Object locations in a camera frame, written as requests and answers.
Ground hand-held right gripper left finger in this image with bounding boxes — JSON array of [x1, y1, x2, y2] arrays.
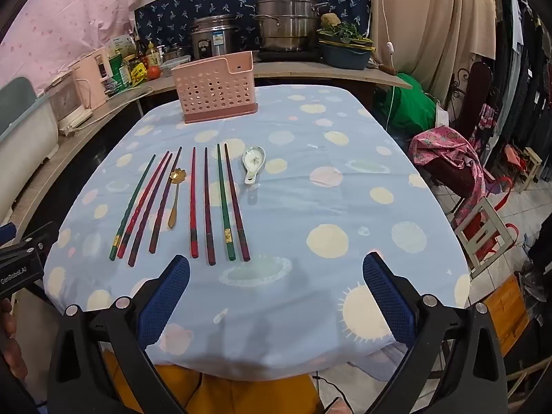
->
[[47, 254, 191, 414]]

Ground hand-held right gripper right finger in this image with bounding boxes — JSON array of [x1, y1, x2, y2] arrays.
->
[[362, 252, 510, 414]]

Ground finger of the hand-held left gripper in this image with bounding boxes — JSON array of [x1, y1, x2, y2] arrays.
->
[[17, 221, 59, 252]]

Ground dark maroon chopstick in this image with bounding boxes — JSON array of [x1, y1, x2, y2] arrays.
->
[[204, 147, 216, 266], [128, 152, 174, 267], [149, 148, 182, 254], [224, 143, 251, 263]]

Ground green chopstick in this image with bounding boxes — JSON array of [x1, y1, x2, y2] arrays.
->
[[109, 154, 156, 262], [216, 144, 236, 262]]

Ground red chopstick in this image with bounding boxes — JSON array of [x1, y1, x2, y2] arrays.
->
[[117, 151, 170, 259], [190, 147, 198, 258]]

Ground white ceramic soup spoon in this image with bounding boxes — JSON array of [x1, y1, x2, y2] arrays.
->
[[243, 147, 267, 185]]

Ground pink perforated utensil basket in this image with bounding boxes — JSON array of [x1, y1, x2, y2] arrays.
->
[[171, 51, 258, 125]]

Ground person's left hand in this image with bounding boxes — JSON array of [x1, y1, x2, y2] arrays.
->
[[0, 298, 29, 382]]

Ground light blue plastic tub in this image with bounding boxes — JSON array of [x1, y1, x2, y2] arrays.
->
[[0, 77, 60, 170]]

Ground grey wooden stool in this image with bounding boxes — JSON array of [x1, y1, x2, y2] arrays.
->
[[454, 196, 515, 277]]

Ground orange wooden board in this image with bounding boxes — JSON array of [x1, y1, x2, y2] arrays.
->
[[478, 275, 530, 356]]

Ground yellow pants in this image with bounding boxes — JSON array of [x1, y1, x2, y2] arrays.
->
[[102, 349, 322, 414]]

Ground gold flower spoon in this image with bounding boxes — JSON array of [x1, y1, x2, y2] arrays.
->
[[167, 168, 185, 230]]

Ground white kitchen appliance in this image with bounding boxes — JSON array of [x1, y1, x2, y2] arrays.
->
[[44, 78, 94, 135]]

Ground blue planet print tablecloth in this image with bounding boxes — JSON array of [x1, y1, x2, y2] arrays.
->
[[43, 84, 471, 382]]

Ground pink floral garment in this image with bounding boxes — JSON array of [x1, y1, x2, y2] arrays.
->
[[407, 127, 497, 226]]

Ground pink kitchen appliance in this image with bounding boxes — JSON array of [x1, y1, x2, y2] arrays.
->
[[70, 47, 111, 109]]

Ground green carton box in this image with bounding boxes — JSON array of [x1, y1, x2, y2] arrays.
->
[[107, 51, 132, 92]]

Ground yellow packet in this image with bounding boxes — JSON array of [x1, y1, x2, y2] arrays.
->
[[129, 62, 150, 86]]

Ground green bag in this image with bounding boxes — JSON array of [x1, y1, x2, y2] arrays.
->
[[373, 84, 439, 135]]

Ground small wooden stool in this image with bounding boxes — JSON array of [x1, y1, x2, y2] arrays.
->
[[510, 147, 543, 193]]

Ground condiment bottles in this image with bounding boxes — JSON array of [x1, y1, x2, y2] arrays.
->
[[135, 38, 164, 69]]

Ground clear food container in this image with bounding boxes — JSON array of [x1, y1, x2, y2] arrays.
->
[[160, 55, 191, 77]]

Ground dark red chair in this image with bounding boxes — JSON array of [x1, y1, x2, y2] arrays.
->
[[450, 61, 495, 139]]

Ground pink floral curtain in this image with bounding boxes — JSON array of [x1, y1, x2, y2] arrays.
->
[[0, 0, 157, 96]]

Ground dark blue plastic basin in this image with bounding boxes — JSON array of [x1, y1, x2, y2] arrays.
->
[[319, 44, 374, 71]]

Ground navy floral cloth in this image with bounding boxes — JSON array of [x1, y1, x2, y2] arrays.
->
[[134, 0, 372, 52]]

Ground hanging clothes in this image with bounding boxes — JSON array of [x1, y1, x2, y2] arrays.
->
[[486, 0, 552, 162]]

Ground black induction cooker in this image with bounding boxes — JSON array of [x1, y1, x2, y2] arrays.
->
[[252, 49, 322, 62]]

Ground silver rice cooker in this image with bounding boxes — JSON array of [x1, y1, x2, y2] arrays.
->
[[190, 15, 240, 62]]

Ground beige curtain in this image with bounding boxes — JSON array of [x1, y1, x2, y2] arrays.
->
[[370, 0, 497, 110]]

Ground stainless steel steamer pot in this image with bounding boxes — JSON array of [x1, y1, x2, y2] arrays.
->
[[247, 0, 331, 51]]

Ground black cable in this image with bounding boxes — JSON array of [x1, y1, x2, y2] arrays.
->
[[313, 374, 348, 404]]

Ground white cable with switch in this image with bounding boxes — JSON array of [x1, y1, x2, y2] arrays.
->
[[374, 0, 400, 130]]

